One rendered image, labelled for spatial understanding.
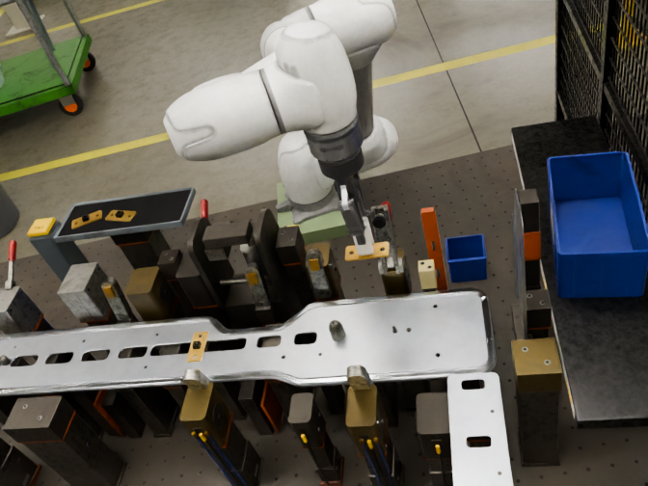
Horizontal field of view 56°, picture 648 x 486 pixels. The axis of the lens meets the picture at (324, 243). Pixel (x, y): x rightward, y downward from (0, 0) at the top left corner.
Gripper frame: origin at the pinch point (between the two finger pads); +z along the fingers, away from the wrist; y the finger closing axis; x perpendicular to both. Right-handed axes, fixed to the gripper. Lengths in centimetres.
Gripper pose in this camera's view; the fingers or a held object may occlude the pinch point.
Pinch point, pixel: (363, 235)
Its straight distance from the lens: 114.7
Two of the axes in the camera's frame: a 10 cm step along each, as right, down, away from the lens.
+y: -0.9, 7.0, -7.1
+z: 2.4, 7.0, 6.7
